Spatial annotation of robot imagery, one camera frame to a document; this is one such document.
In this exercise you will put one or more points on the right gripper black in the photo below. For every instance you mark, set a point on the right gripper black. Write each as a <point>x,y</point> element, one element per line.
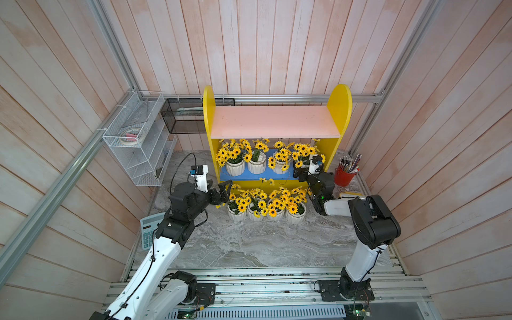
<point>298,171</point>

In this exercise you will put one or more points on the light blue calculator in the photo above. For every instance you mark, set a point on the light blue calculator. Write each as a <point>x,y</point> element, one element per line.
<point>149,225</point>

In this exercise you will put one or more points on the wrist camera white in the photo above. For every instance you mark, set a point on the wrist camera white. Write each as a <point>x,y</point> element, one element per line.
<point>315,164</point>
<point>199,173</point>

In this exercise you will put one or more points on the red pencil cup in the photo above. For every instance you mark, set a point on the red pencil cup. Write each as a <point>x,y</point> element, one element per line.
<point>347,169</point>

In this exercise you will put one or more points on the tape roll in rack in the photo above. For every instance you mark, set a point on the tape roll in rack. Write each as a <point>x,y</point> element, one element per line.
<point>132,136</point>

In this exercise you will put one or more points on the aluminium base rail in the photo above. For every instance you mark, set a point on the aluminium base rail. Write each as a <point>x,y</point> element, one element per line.
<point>271,287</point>

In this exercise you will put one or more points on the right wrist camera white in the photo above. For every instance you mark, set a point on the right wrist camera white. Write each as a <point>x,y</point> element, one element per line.
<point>315,164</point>

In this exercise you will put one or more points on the sunflower pot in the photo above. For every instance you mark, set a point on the sunflower pot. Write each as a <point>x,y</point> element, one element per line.
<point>278,203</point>
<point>255,155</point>
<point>259,200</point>
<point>238,203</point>
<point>302,151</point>
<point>279,162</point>
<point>233,156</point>
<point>295,205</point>

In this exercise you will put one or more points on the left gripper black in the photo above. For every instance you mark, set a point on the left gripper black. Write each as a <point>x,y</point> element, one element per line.
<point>224,196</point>

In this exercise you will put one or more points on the yellow alarm clock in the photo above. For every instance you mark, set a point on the yellow alarm clock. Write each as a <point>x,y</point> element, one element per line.
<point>350,195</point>

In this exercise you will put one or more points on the white wire mesh rack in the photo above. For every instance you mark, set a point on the white wire mesh rack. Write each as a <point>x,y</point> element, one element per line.
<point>147,162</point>

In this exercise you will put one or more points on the black wire basket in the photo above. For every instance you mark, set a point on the black wire basket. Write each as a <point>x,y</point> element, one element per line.
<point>184,115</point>

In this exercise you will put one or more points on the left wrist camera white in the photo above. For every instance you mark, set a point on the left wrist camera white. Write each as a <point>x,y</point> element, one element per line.
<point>199,173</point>

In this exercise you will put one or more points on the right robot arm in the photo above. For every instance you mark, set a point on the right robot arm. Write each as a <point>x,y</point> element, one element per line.
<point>375,227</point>

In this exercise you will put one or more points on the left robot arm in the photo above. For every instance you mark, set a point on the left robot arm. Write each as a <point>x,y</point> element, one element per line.
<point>138,299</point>

